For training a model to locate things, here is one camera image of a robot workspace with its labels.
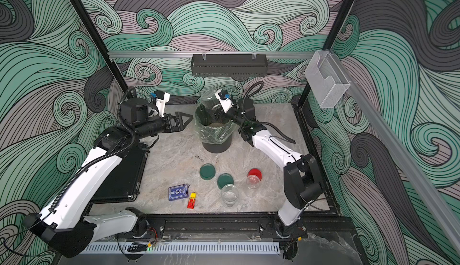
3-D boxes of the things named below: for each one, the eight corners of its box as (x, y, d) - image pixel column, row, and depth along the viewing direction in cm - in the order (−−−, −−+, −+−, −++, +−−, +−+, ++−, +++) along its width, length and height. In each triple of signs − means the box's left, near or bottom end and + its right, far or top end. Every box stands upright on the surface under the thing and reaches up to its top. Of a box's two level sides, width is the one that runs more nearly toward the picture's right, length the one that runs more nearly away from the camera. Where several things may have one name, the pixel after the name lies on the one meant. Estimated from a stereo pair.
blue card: (169, 201, 82) (168, 199, 81) (169, 188, 86) (168, 186, 84) (189, 197, 84) (189, 195, 82) (189, 185, 87) (188, 183, 86)
